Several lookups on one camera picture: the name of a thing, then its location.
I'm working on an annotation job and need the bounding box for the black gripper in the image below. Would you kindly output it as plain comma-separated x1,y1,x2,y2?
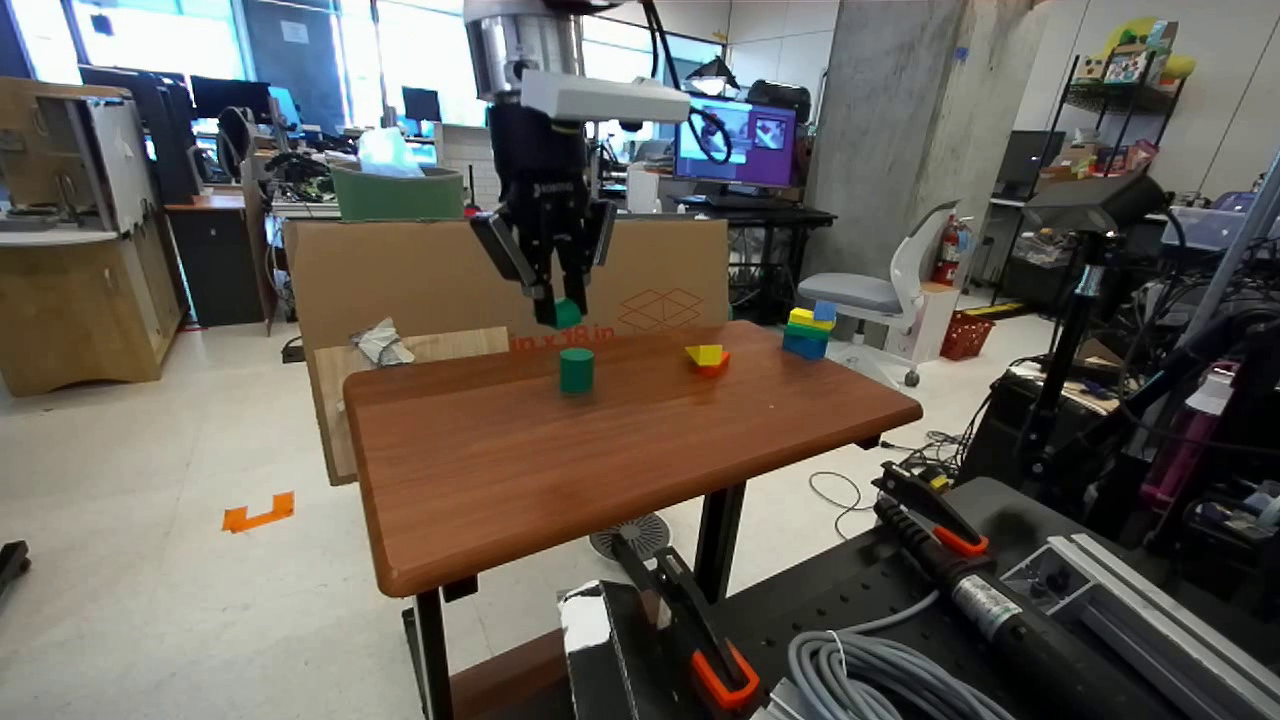
468,101,621,332

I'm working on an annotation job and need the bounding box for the green cylinder block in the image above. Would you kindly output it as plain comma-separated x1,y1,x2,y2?
556,345,600,402

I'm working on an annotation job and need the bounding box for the brown cardboard box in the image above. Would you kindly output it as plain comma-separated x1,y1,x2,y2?
285,216,735,488

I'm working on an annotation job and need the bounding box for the green box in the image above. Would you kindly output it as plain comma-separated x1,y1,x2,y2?
333,170,468,227

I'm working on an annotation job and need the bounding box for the white crumpled paper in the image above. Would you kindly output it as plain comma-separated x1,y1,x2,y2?
354,316,422,373

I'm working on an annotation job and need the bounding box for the black desk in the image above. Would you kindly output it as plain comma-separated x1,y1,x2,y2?
665,192,839,329

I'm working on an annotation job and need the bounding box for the lit computer monitor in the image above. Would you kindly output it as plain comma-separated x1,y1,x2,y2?
672,94,805,192

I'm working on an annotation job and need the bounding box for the large blue base block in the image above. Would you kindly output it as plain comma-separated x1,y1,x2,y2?
782,325,832,363

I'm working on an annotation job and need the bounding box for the white grey office chair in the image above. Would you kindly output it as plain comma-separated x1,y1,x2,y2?
791,198,963,392

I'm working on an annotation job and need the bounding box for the dark low cabinet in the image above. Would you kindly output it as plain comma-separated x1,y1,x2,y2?
160,183,271,332

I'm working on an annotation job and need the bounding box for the red fire extinguisher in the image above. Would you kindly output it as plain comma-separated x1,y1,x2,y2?
933,216,963,288

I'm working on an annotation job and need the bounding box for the black orange clamp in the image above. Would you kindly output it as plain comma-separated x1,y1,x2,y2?
874,455,997,563
607,529,770,716

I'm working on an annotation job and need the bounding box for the orange floor tape marker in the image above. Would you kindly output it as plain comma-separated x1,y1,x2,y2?
220,488,301,540

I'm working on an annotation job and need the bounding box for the red basket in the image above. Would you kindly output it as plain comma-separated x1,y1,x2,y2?
941,307,1000,363

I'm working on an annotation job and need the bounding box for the wooden lower table shelf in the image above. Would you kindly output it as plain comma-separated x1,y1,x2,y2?
449,627,574,720

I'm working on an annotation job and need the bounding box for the wooden cabinet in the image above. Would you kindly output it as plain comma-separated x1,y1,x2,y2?
0,77,190,402

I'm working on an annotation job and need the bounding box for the black shelf with toys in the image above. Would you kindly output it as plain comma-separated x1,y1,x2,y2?
1056,14,1199,192

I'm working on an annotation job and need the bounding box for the light grey wrist camera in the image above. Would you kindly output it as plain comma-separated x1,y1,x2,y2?
518,70,696,128

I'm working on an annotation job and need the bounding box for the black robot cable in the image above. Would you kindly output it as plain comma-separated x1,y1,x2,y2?
631,0,735,171

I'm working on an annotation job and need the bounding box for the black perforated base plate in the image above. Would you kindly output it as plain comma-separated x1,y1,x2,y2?
574,472,1280,720

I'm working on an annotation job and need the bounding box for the black camera stand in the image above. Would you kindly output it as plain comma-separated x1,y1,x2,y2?
1023,171,1171,454

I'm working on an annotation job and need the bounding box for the grey coiled cable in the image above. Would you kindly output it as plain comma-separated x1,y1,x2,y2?
760,592,1019,720

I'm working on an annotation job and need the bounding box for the black ribbed power cable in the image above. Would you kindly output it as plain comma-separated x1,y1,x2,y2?
874,494,1135,720

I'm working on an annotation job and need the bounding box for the aluminium extrusion rail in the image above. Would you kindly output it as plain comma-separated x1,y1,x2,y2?
997,534,1280,720

